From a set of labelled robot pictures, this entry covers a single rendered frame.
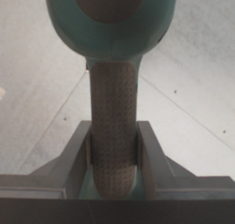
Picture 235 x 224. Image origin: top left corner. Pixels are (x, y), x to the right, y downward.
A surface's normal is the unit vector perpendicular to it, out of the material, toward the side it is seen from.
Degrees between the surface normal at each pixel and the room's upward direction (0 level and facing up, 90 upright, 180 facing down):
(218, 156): 90
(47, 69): 90
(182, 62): 90
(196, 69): 90
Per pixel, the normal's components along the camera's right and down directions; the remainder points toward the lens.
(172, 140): -0.01, 0.28
